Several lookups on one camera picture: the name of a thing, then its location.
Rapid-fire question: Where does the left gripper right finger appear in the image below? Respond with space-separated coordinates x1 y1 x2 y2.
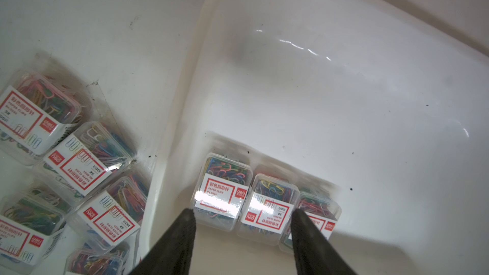
290 209 356 275

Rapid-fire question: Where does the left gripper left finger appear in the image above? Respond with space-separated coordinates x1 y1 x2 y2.
131 208 196 275

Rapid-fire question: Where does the fourteenth paper clip box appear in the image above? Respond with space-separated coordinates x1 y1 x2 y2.
64 242 131 275

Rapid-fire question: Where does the white plastic tray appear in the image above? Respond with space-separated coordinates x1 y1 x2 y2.
140 0 488 274

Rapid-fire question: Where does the thirteenth paper clip box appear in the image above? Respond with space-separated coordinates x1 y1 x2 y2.
1 186 72 274

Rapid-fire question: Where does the twelfth paper clip box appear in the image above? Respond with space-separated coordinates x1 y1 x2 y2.
1 70 87 166

